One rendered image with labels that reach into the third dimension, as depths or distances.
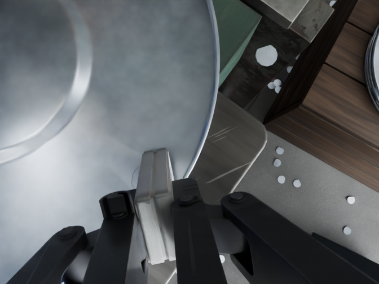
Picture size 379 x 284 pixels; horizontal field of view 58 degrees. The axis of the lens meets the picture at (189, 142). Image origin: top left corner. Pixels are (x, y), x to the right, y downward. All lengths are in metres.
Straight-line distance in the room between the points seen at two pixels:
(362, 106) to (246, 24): 0.41
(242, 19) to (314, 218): 0.78
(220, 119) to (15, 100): 0.12
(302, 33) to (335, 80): 0.31
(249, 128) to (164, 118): 0.05
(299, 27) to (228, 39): 0.09
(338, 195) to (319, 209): 0.07
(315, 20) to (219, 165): 0.26
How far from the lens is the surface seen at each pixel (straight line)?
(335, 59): 0.74
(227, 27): 0.38
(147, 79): 0.22
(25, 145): 0.23
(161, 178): 0.15
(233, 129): 0.22
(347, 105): 0.73
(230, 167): 0.21
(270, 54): 0.38
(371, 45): 0.75
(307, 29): 0.43
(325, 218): 1.09
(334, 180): 1.09
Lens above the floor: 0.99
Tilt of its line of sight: 86 degrees down
